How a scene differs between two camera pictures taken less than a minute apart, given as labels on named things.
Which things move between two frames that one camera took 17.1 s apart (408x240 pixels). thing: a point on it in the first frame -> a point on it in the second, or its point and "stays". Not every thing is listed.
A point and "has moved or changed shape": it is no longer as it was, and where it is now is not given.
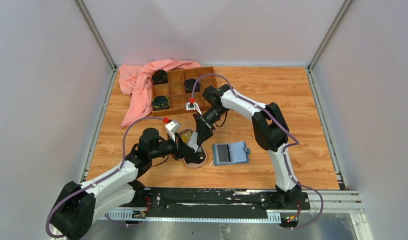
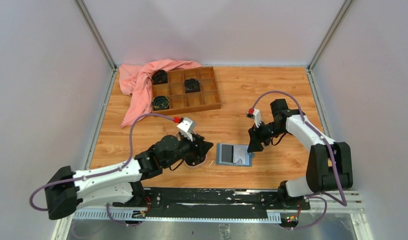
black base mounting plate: [208, 201] stays
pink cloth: [136, 81] stays
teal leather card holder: [233, 153] stays
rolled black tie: [159, 77] stays
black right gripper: [204, 127] -> [257, 137]
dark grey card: [224, 153] has moved or changed shape
